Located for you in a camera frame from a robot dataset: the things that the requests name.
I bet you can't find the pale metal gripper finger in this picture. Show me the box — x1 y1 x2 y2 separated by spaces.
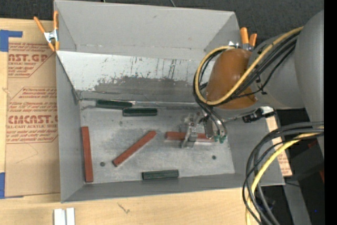
180 123 190 149
188 130 198 149

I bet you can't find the red-brown flat block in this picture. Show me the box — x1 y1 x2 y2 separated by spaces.
165 131 215 143
80 126 95 183
112 130 158 168

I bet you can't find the grey metal bin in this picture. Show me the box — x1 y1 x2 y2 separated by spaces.
53 0 285 203

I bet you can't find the dark green flat block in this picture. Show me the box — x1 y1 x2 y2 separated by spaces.
142 169 180 181
95 99 133 109
122 107 158 118

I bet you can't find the brown cardboard board, red print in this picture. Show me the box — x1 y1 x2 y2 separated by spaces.
0 17 293 199

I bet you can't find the black cylinder on white bracket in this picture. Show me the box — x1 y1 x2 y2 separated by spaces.
242 106 276 124

